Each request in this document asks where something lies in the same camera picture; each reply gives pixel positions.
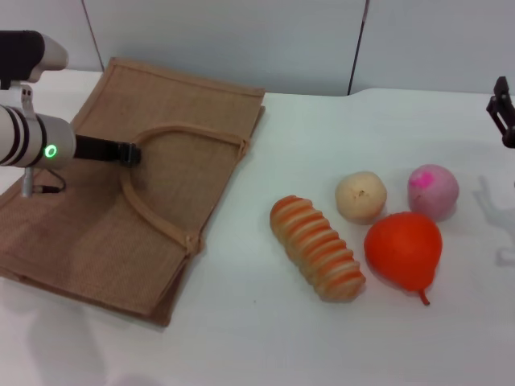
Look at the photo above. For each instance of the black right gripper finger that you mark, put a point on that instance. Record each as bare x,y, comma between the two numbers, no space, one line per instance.
505,124
502,90

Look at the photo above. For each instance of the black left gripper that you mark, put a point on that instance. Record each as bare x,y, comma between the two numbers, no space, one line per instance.
96,148

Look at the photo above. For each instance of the brown jute handbag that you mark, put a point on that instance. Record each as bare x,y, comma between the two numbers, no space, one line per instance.
120,233

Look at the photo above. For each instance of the striped orange bread loaf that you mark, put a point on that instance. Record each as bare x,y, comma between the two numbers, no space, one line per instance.
318,249

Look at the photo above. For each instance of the pink round fruit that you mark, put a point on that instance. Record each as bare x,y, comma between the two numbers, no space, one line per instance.
434,195

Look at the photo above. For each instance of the orange pear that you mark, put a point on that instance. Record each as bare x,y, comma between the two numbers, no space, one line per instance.
402,249

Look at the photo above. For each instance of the beige round fruit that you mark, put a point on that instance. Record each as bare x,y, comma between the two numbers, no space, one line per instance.
360,197

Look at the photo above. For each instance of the metal connector post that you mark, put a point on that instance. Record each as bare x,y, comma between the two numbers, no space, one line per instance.
27,183

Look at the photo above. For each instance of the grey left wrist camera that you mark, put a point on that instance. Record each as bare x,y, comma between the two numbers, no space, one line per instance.
28,52

